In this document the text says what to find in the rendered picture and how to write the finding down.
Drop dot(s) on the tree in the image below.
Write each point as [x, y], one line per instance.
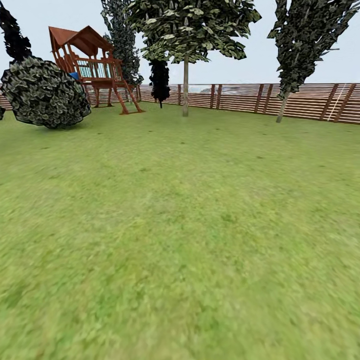
[123, 41]
[303, 34]
[160, 80]
[16, 45]
[188, 29]

